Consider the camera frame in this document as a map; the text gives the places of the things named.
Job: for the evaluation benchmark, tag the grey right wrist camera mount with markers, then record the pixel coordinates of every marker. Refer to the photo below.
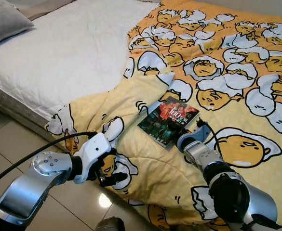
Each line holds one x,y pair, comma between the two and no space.
191,137

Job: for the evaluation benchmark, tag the grey plush pillow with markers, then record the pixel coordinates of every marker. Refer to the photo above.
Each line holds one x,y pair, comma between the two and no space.
3,21

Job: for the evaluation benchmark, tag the dark red-green cover book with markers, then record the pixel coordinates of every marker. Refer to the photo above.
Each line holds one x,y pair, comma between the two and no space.
167,120

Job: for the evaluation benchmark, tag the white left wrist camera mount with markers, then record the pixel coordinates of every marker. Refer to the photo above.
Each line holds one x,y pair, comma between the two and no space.
92,149

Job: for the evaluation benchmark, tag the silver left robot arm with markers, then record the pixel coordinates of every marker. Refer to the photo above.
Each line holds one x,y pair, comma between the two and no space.
30,192

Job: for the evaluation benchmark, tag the yellow cartoon egg duvet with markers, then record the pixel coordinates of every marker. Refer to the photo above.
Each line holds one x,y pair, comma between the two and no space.
227,72

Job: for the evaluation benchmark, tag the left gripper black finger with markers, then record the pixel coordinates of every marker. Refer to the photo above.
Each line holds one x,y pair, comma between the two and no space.
114,180

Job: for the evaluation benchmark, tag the grey robot left leg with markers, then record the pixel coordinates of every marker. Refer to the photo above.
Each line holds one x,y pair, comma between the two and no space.
111,224

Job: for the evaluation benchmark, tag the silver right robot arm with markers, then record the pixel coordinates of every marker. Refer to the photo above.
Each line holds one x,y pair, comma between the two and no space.
237,197

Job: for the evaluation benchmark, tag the white quilted mattress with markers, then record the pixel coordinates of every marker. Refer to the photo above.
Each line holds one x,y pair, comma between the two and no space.
68,53

